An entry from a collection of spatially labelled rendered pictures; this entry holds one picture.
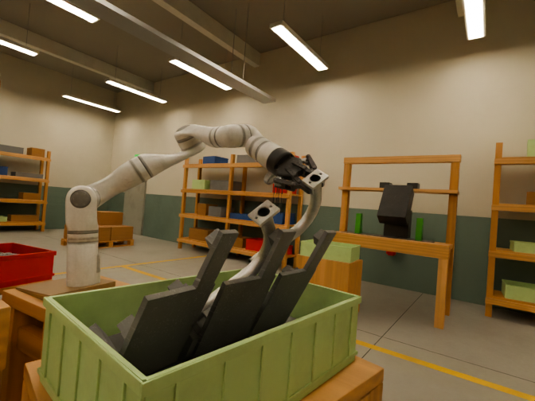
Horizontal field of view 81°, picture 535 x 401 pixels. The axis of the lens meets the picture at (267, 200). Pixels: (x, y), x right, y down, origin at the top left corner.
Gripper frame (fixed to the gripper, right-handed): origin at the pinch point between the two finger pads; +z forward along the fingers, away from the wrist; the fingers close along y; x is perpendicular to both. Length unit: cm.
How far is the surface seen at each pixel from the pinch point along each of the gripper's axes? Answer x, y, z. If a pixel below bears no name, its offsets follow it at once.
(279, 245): -3.0, -19.1, 9.1
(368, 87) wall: 254, 402, -267
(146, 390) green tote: -17, -49, 21
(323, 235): 7.0, -6.1, 9.1
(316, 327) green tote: 11.1, -22.5, 22.2
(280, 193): 372, 187, -284
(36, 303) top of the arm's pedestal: 19, -74, -39
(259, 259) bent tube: 3.2, -22.7, 5.2
